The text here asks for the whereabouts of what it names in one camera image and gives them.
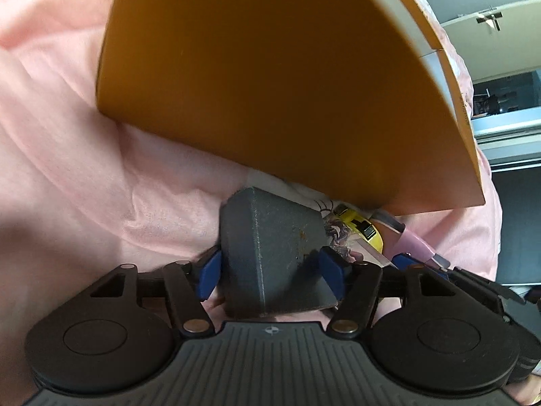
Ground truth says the white door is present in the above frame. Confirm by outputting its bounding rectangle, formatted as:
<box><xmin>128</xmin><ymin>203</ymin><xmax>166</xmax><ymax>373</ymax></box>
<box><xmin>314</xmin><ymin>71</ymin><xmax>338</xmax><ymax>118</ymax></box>
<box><xmin>440</xmin><ymin>2</ymin><xmax>541</xmax><ymax>84</ymax></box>

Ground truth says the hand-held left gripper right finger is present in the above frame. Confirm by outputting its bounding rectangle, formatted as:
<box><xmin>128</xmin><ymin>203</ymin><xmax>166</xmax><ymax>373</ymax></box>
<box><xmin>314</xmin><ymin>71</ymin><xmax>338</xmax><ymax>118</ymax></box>
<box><xmin>319</xmin><ymin>249</ymin><xmax>458</xmax><ymax>337</ymax></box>

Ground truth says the pink white bottle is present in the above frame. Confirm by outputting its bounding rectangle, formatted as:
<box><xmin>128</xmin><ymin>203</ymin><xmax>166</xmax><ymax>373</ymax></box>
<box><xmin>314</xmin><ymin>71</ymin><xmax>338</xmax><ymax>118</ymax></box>
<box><xmin>378</xmin><ymin>213</ymin><xmax>451</xmax><ymax>271</ymax></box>

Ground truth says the yellow tape measure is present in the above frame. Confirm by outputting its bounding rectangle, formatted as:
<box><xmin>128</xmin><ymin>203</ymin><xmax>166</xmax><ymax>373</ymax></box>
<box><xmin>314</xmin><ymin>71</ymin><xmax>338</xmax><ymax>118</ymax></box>
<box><xmin>334</xmin><ymin>204</ymin><xmax>384</xmax><ymax>252</ymax></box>

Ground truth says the door handle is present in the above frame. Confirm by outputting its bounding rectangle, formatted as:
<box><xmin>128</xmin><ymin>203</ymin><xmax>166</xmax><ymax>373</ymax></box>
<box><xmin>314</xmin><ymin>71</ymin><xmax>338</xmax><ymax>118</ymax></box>
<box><xmin>476</xmin><ymin>5</ymin><xmax>504</xmax><ymax>33</ymax></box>

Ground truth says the pink printed blanket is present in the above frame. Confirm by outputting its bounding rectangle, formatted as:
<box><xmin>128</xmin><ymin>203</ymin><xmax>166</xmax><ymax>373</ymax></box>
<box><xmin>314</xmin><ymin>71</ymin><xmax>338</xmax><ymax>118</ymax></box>
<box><xmin>0</xmin><ymin>0</ymin><xmax>501</xmax><ymax>406</ymax></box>

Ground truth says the orange cardboard box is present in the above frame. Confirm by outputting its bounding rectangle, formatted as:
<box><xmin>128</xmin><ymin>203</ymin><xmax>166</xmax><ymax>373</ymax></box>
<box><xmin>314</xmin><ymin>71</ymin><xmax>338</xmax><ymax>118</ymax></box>
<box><xmin>95</xmin><ymin>0</ymin><xmax>486</xmax><ymax>216</ymax></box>

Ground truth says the dark grey box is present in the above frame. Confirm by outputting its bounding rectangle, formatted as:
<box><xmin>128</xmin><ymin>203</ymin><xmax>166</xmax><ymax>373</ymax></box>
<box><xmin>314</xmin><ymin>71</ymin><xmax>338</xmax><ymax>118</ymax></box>
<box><xmin>217</xmin><ymin>186</ymin><xmax>341</xmax><ymax>319</ymax></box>

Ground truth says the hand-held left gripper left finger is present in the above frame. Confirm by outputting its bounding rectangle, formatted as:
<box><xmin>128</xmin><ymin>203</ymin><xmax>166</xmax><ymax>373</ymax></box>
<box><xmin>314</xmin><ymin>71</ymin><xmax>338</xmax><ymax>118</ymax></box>
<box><xmin>85</xmin><ymin>249</ymin><xmax>222</xmax><ymax>336</ymax></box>

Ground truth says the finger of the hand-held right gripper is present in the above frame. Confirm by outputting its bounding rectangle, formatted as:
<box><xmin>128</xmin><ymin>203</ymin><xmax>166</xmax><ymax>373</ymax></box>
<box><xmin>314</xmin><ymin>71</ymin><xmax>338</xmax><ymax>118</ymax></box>
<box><xmin>447</xmin><ymin>267</ymin><xmax>528</xmax><ymax>307</ymax></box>
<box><xmin>391</xmin><ymin>252</ymin><xmax>419</xmax><ymax>270</ymax></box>

